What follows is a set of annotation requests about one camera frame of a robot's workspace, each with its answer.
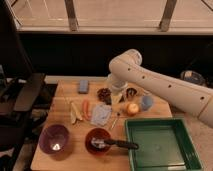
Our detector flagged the light blue towel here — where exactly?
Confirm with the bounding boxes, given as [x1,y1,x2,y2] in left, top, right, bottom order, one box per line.
[90,104,112,126]

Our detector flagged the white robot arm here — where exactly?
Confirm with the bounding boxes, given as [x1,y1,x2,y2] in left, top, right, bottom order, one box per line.
[108,49,213,128]

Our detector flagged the green plastic tray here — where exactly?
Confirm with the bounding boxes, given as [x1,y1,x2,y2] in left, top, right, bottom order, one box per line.
[125,118,203,171]

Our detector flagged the dark chocolate bar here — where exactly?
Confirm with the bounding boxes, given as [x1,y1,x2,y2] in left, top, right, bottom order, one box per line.
[104,96,112,105]

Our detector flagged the bunch of dark grapes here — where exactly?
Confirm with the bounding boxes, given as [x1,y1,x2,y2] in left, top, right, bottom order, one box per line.
[97,88,111,102]

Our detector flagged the small dark metal cup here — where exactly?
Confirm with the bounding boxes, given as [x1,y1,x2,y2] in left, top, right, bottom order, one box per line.
[126,88,137,99]

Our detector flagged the red yellow apple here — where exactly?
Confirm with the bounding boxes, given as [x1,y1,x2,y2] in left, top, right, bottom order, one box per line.
[126,103,139,116]

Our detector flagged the orange carrot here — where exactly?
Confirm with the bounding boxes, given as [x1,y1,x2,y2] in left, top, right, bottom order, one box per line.
[82,100,91,121]

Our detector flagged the blue plastic cup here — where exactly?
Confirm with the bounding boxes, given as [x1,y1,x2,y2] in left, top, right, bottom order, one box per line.
[141,96,153,111]

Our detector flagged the blue sponge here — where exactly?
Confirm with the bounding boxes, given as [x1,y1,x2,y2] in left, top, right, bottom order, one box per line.
[78,80,89,94]

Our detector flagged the banana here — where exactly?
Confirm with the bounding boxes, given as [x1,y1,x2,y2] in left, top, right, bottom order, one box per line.
[70,101,83,124]

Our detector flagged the red bowl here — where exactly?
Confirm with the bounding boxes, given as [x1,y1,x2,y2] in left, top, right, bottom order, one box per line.
[85,128,111,155]

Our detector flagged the purple bowl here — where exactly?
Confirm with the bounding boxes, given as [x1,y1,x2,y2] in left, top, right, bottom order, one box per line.
[38,124,69,154]

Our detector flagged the black office chair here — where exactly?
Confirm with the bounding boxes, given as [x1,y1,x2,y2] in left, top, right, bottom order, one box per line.
[0,0,52,171]

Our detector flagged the black handled spoon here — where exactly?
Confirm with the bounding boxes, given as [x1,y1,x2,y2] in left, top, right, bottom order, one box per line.
[90,137,139,150]

